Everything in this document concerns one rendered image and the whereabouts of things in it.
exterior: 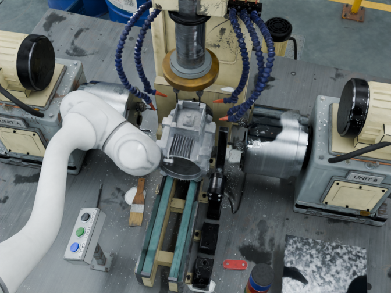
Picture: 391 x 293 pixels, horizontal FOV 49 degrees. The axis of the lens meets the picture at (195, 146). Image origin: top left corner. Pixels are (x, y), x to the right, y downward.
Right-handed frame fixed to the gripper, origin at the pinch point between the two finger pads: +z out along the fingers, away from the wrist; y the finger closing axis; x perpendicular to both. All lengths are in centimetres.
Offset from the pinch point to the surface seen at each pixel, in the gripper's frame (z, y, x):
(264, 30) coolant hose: -17, -27, -42
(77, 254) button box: -14.8, 17.2, 31.8
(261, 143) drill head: 2.4, -32.2, -10.6
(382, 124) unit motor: -12, -65, -20
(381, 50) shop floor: 190, -121, -110
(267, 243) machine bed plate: 21, -41, 24
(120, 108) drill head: 2.4, 17.1, -15.2
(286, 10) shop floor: 207, -47, -138
